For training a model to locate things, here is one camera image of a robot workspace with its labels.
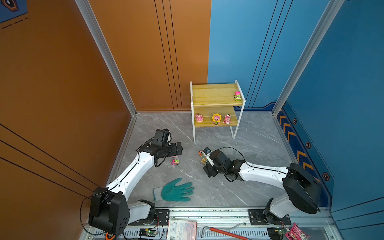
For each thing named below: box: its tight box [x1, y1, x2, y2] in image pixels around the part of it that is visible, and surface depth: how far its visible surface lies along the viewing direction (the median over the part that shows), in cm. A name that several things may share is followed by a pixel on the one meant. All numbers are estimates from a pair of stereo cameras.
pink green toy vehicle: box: [234, 91, 241, 101], surface depth 82 cm
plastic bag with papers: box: [166, 219, 197, 240], surface depth 68 cm
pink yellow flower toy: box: [212, 113, 222, 125], surface depth 92 cm
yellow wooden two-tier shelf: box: [190, 80, 246, 142], surface depth 89 cm
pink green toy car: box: [171, 158, 180, 166], surface depth 92 cm
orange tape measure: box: [105, 232, 116, 240], surface depth 67 cm
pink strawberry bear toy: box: [223, 113, 232, 125], surface depth 91 cm
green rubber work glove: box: [153, 177, 195, 202], surface depth 82 cm
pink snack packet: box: [285, 223, 311, 240], surface depth 69 cm
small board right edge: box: [266, 227, 287, 240], surface depth 71 cm
